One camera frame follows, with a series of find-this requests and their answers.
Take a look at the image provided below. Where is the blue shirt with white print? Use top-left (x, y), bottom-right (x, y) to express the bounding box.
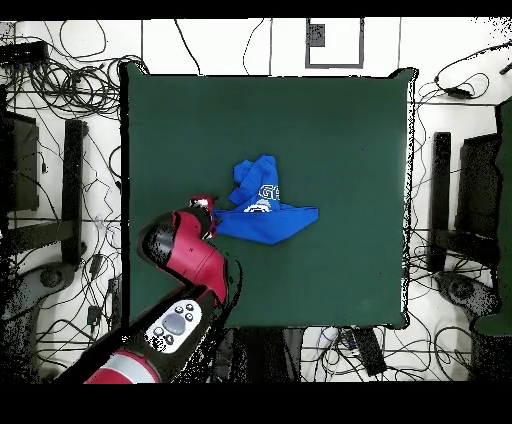
top-left (211, 154), bottom-right (320, 246)

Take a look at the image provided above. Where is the dark flat box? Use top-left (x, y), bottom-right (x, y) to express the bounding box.
top-left (455, 133), bottom-right (502, 242)
top-left (0, 110), bottom-right (40, 212)

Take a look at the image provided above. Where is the black stand bar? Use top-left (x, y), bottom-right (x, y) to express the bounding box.
top-left (426, 131), bottom-right (453, 274)
top-left (60, 118), bottom-right (88, 266)

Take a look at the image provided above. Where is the dark green table cloth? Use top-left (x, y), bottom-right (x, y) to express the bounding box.
top-left (118, 61), bottom-right (420, 332)

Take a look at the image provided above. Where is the black office chair base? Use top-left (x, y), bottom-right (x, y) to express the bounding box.
top-left (434, 270), bottom-right (502, 323)
top-left (0, 261), bottom-right (78, 384)

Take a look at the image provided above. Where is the black power strip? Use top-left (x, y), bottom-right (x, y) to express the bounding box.
top-left (352, 326), bottom-right (388, 378)

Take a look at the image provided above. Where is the black device with ports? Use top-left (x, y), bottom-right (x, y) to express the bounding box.
top-left (0, 39), bottom-right (50, 66)

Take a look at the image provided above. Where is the black power adaptor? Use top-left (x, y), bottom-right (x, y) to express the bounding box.
top-left (442, 86), bottom-right (474, 100)

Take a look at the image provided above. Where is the green cloth sheet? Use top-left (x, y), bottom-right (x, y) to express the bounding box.
top-left (473, 94), bottom-right (512, 338)

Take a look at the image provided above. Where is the black cable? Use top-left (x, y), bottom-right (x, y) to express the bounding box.
top-left (242, 18), bottom-right (266, 76)
top-left (173, 18), bottom-right (202, 76)

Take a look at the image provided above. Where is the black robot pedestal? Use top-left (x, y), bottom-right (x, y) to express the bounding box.
top-left (217, 325), bottom-right (306, 383)

